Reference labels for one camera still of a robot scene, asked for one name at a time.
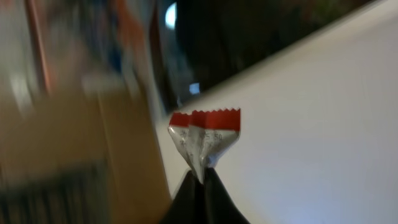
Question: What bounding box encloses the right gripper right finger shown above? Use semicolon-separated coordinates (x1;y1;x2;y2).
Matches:
204;168;249;224

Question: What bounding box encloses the red coffee stick sachet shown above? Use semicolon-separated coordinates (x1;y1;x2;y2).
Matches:
168;109;241;183

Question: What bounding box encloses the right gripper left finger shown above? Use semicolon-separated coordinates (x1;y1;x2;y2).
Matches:
160;170;204;224

